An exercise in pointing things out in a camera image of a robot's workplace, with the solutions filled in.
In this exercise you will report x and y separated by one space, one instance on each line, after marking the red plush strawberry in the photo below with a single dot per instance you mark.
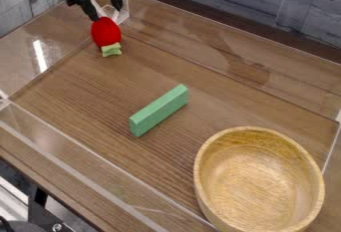
108 36

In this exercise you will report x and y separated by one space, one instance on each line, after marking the green rectangular block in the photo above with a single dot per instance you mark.
158 110

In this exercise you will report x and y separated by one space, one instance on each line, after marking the wooden bowl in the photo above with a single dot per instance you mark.
257 182

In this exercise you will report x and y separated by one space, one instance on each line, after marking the clear acrylic corner bracket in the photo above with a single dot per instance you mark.
109 11

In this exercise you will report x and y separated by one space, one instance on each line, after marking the black table leg mount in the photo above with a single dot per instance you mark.
27 217

